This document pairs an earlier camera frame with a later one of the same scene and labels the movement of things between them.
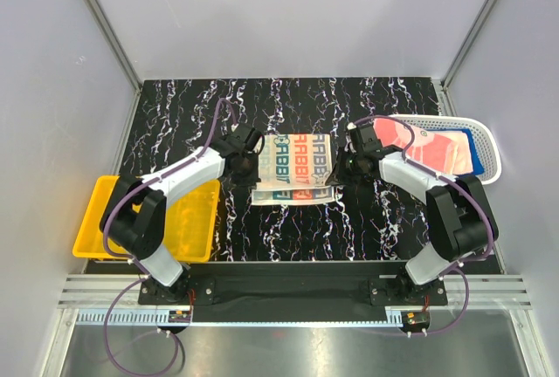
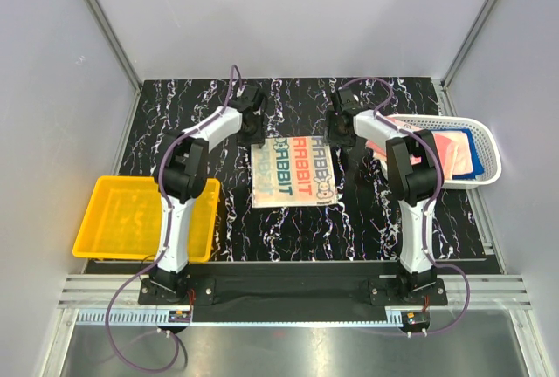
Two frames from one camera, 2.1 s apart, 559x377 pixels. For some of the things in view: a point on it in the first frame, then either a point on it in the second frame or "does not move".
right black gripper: x=338 y=176 to x=347 y=141
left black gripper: x=251 y=179 to x=257 y=138
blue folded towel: x=477 y=164 does not move
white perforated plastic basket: x=485 y=136 does not move
